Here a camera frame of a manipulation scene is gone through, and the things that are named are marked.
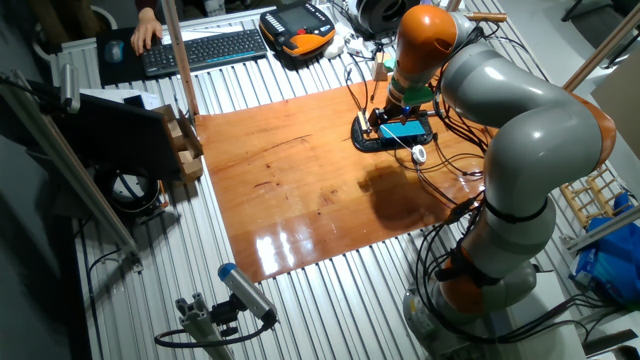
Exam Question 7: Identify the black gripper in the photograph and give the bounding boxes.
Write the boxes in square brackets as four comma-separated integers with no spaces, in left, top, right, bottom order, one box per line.
[368,97,414,131]

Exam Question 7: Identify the stacked wooden blocks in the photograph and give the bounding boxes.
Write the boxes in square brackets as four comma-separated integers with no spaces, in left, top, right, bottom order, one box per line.
[152,103,205,185]

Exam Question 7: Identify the black oval docking station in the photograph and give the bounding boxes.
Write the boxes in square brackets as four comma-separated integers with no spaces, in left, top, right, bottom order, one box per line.
[350,110,436,154]

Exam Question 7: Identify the blue box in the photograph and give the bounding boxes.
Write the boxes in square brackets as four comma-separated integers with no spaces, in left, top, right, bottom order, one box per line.
[378,119,429,141]

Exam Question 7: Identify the short aluminium profile stand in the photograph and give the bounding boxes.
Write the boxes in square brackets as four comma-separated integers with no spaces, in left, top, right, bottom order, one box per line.
[173,292,236,360]

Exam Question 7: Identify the black round spool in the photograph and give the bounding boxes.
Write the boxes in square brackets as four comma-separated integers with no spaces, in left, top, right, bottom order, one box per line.
[355,0,421,37]

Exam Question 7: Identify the blue plastic bag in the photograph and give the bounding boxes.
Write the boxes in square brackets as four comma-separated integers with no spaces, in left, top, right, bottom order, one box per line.
[568,192,640,307]

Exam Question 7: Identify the wooden ladder rack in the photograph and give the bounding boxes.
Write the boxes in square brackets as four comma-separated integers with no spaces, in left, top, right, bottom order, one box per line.
[558,167,632,230]

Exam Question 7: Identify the black camera cable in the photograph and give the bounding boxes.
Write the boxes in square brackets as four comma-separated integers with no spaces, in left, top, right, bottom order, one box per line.
[153,309,279,350]

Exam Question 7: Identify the person right hand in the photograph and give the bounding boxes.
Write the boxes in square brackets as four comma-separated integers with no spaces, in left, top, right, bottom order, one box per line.
[130,7,164,56]

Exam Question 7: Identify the brown frame post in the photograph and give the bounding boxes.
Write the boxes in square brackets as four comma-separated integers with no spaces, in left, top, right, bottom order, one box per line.
[562,3,640,94]
[159,0,200,121]

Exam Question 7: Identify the long aluminium profile bar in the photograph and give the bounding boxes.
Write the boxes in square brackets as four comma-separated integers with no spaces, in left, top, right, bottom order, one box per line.
[0,69,144,274]

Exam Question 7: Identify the wooden dowel handle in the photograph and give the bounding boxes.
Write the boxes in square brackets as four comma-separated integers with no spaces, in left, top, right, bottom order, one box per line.
[462,10,509,24]

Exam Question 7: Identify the white power adapter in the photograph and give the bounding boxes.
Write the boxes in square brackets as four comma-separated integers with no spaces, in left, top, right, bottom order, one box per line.
[345,38,371,59]

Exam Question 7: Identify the tall wooden block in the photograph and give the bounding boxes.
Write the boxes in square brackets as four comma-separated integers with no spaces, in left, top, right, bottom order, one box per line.
[371,51,391,83]

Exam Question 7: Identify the glossy wooden board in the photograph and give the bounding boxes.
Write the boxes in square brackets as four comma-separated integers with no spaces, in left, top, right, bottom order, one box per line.
[193,74,499,285]

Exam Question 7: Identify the white paper sheets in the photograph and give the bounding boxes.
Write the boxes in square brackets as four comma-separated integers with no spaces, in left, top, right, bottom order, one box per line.
[167,19,264,44]

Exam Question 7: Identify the white cable with round disc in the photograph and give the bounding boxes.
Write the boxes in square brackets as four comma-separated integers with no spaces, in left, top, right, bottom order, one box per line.
[375,121,429,165]

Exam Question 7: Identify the white rounded lump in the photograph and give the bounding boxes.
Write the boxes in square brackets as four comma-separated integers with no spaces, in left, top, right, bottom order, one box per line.
[322,34,347,60]

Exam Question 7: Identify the silver metal rod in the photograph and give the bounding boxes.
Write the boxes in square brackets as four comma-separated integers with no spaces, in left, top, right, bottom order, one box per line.
[399,110,444,123]

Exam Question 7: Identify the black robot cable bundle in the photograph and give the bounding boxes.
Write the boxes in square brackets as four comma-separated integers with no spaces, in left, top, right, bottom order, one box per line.
[413,192,619,347]

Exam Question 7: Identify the white pedestal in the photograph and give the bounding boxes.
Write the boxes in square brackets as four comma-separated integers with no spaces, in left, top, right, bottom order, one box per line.
[492,272,589,360]

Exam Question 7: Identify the black ring reel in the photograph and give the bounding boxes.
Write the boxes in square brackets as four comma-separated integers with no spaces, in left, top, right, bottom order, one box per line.
[93,167,169,224]

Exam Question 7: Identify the silver camera with blue cap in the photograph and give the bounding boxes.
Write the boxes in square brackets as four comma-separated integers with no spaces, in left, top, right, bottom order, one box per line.
[217,261,280,325]

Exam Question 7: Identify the black keyboard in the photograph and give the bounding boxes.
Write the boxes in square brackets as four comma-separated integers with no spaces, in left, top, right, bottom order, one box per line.
[139,28,270,79]

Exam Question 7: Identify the black mouse pad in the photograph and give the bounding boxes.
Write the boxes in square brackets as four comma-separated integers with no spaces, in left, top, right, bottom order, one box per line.
[94,24,161,87]

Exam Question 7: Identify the beige cardboard sheet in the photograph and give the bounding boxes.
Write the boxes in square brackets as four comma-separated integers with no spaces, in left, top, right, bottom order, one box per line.
[590,49,640,162]

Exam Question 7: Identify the thin black cable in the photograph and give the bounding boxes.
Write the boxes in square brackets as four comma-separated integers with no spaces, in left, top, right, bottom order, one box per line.
[347,49,372,114]
[414,159,464,209]
[392,132,487,181]
[342,67,369,114]

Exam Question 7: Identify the grey computer mouse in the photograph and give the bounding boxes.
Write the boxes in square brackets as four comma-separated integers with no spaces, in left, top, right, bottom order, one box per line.
[103,39,125,65]

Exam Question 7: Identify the black chair base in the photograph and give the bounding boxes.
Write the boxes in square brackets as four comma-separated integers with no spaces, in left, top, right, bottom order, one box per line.
[559,0,640,70]

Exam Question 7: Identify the orange black teach pendant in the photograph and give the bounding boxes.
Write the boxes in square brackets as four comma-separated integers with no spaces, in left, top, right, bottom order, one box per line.
[258,1,337,59]

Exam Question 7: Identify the black flat panel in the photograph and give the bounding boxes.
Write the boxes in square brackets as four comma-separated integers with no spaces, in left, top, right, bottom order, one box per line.
[52,92,182,184]

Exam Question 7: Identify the flat black box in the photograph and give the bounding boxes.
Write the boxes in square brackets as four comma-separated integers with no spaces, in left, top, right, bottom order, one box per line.
[582,327,640,359]

